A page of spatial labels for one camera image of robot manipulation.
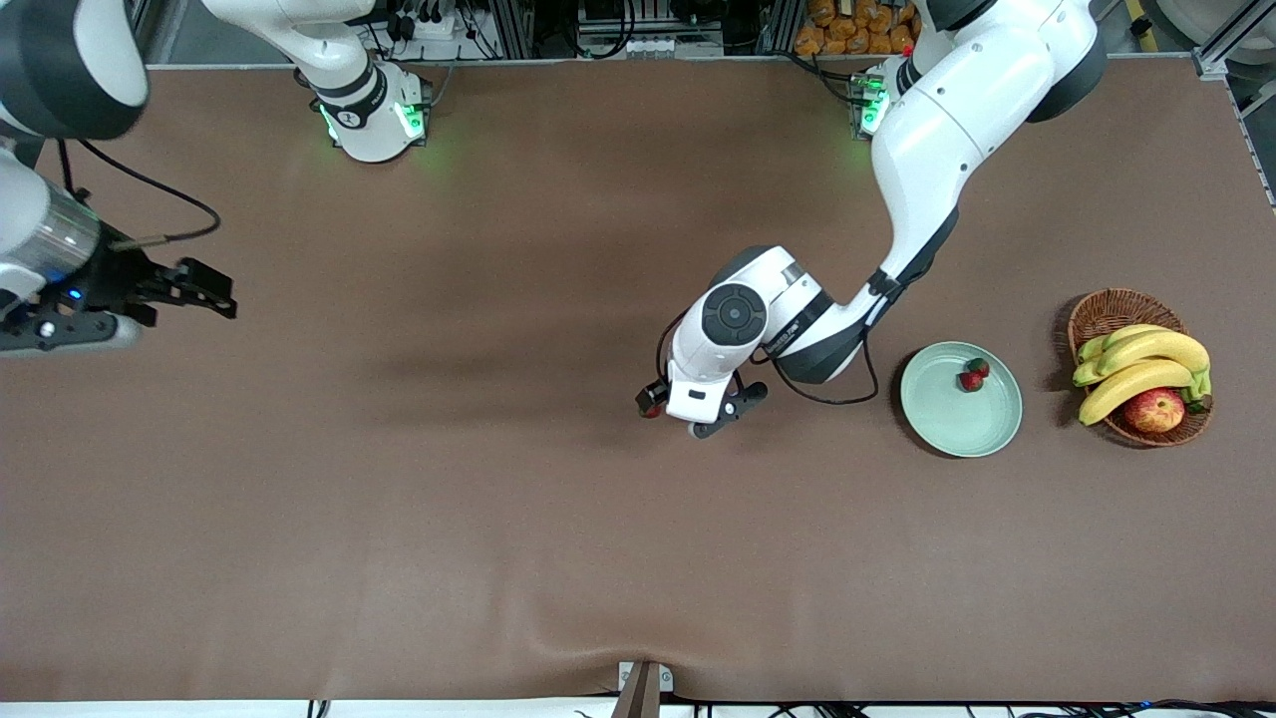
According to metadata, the aluminium corner frame rail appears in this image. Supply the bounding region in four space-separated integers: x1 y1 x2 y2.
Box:
1193 20 1276 79

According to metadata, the red yellow apple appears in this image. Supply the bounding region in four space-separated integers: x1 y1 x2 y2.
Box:
1123 388 1187 435

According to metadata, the aluminium frame post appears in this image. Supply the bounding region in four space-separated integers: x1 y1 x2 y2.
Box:
495 0 536 59

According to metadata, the pale green round plate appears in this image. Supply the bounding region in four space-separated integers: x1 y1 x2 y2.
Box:
899 341 1024 459

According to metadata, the metal table edge bracket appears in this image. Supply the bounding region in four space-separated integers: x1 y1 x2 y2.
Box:
617 660 675 718

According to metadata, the white power strip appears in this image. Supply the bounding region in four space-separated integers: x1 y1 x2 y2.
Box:
382 8 460 43

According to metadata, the brown wicker basket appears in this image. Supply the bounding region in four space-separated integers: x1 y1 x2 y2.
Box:
1067 289 1214 448

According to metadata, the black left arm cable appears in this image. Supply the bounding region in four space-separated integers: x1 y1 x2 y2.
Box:
653 269 883 407

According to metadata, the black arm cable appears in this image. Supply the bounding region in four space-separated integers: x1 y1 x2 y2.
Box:
55 138 222 248
653 269 883 407

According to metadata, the pile of brown breads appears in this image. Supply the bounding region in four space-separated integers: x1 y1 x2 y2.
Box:
795 0 923 57

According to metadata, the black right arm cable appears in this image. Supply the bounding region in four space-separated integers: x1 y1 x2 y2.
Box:
55 138 222 248

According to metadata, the large table cover mat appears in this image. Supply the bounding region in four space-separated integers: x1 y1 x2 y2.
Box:
0 55 1276 705

